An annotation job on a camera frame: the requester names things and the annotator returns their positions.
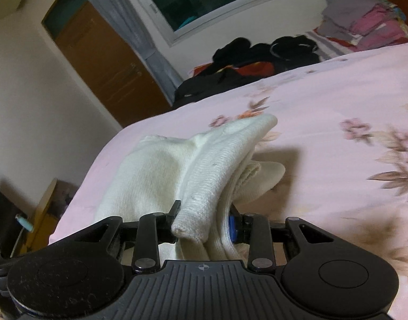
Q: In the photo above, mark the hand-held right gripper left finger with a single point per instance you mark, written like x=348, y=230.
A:
x=165, y=224

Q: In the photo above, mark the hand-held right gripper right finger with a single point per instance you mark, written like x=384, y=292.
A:
x=233, y=230

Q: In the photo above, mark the cream knit garment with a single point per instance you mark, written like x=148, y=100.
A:
x=197, y=166

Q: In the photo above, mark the stack of folded clothes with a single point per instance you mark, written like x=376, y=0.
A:
x=360, y=20

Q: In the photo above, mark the yellow wooden board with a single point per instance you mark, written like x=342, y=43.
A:
x=44, y=213

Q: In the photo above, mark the light blue small object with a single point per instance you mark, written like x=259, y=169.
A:
x=25, y=224

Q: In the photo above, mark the black bag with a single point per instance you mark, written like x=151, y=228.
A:
x=210, y=85

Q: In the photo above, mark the dark furniture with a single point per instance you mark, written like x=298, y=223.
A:
x=4, y=220

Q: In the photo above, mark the red orange garment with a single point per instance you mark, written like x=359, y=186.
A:
x=257, y=68

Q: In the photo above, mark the pink floral blanket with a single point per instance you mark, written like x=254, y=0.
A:
x=324, y=90

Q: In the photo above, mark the brown wooden door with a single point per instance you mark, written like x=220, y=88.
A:
x=104, y=63

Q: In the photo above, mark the pile of black bags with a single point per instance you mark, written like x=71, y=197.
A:
x=284, y=51

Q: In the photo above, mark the red white striped sheet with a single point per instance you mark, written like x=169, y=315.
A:
x=327, y=41

